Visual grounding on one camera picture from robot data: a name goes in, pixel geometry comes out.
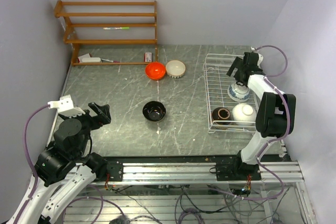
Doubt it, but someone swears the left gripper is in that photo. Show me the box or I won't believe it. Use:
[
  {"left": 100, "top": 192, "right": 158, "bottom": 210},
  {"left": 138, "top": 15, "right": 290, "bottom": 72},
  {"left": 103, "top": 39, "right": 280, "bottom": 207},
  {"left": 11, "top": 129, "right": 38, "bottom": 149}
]
[{"left": 58, "top": 100, "right": 110, "bottom": 155}]

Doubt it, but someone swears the blue white patterned bowl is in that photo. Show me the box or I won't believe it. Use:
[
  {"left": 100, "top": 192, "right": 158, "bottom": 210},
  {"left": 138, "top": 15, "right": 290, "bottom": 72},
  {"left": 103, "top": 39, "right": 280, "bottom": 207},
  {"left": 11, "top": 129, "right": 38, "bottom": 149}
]
[{"left": 227, "top": 82, "right": 250, "bottom": 102}]

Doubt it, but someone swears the dark brown bowl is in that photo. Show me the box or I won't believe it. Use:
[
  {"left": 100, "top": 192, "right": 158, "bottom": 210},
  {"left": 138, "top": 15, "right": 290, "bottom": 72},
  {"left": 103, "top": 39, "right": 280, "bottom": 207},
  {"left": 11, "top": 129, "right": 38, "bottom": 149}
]
[{"left": 212, "top": 107, "right": 232, "bottom": 125}]

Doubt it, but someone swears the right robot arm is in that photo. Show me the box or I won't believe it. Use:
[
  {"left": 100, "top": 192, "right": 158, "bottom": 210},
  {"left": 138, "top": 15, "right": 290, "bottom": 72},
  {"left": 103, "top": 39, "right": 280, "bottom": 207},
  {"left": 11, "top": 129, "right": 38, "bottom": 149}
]
[{"left": 227, "top": 52, "right": 296, "bottom": 180}]

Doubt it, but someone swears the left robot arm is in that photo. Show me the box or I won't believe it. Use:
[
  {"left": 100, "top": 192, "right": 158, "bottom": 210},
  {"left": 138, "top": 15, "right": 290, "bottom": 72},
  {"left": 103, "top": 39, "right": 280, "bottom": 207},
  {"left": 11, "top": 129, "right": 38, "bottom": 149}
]
[{"left": 8, "top": 97, "right": 111, "bottom": 223}]

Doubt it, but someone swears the wooden shelf rack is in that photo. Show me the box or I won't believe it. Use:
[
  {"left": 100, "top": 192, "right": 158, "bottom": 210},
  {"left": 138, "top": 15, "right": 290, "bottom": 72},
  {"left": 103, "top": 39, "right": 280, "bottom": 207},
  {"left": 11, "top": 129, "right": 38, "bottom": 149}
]
[{"left": 54, "top": 0, "right": 159, "bottom": 66}]

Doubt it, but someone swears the black glossy bowl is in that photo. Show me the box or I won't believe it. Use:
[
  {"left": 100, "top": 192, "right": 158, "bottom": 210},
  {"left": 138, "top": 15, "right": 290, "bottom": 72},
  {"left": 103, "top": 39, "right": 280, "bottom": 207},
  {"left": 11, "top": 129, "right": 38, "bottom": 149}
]
[{"left": 142, "top": 101, "right": 166, "bottom": 122}]

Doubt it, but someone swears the pink white pen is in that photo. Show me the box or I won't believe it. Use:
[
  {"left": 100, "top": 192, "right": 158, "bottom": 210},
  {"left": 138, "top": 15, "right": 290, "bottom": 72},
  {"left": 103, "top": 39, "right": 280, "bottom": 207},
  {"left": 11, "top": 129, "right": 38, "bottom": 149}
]
[{"left": 101, "top": 58, "right": 120, "bottom": 63}]

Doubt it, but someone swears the cream bowl patterned rim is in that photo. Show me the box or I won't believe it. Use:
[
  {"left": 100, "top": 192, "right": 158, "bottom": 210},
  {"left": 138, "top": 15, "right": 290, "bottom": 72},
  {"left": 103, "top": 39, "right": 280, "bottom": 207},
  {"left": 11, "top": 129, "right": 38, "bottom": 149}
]
[{"left": 165, "top": 60, "right": 186, "bottom": 79}]

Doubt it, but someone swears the orange bowl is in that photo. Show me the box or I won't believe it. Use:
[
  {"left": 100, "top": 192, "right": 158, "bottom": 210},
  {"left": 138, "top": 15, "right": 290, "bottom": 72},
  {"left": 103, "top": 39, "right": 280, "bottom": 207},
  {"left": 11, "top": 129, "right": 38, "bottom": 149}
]
[{"left": 145, "top": 62, "right": 166, "bottom": 81}]

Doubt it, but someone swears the small red white box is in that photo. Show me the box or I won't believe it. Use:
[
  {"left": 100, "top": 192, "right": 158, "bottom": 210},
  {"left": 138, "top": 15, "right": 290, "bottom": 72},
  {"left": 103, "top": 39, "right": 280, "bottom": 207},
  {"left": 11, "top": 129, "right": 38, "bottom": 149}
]
[{"left": 144, "top": 52, "right": 152, "bottom": 62}]

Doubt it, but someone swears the green pink marker pen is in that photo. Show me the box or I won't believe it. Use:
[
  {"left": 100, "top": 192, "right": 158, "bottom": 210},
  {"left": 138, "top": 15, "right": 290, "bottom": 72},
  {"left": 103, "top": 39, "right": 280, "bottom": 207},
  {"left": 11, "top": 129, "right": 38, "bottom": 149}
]
[{"left": 103, "top": 27, "right": 130, "bottom": 30}]

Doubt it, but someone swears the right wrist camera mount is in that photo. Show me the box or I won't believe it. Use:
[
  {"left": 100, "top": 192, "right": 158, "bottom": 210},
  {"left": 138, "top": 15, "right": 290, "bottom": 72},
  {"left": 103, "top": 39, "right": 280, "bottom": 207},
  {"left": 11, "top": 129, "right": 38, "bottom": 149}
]
[{"left": 257, "top": 54, "right": 264, "bottom": 67}]

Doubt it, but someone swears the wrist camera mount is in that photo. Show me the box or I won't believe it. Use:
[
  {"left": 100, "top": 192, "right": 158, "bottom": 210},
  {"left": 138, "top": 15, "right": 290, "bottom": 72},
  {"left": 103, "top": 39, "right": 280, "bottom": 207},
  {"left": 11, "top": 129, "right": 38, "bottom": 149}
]
[
  {"left": 257, "top": 54, "right": 264, "bottom": 67},
  {"left": 47, "top": 95, "right": 85, "bottom": 118}
]

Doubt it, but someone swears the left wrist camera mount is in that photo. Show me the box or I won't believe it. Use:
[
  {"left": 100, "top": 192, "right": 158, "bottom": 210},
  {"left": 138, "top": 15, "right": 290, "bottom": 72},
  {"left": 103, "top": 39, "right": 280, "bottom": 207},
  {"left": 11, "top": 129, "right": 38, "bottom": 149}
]
[{"left": 47, "top": 95, "right": 85, "bottom": 118}]

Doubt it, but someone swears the white wire dish rack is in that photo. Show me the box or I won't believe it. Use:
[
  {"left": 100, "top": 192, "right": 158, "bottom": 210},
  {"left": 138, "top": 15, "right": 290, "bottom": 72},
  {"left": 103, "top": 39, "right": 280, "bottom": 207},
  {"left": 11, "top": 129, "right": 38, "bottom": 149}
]
[{"left": 203, "top": 53, "right": 256, "bottom": 134}]

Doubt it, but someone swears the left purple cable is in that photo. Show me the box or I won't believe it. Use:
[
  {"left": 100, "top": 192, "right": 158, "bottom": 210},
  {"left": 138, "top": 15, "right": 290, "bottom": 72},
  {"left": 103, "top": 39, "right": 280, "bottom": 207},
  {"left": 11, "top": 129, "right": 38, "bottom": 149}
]
[{"left": 7, "top": 104, "right": 50, "bottom": 224}]

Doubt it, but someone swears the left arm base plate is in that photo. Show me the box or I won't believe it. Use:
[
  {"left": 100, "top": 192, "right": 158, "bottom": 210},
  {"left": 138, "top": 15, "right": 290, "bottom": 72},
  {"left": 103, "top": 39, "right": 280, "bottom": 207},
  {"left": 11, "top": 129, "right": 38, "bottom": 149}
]
[{"left": 106, "top": 161, "right": 124, "bottom": 182}]

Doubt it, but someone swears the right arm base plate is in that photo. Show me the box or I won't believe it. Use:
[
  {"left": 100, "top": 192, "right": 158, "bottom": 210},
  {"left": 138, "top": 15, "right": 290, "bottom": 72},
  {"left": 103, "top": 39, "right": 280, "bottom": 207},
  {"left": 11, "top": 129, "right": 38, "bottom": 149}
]
[{"left": 214, "top": 163, "right": 261, "bottom": 181}]

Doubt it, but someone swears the aluminium rail frame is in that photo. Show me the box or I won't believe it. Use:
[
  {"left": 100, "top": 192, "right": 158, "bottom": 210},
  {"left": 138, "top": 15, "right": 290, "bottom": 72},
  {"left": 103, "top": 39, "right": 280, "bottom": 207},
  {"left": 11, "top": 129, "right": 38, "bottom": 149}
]
[{"left": 110, "top": 162, "right": 304, "bottom": 185}]

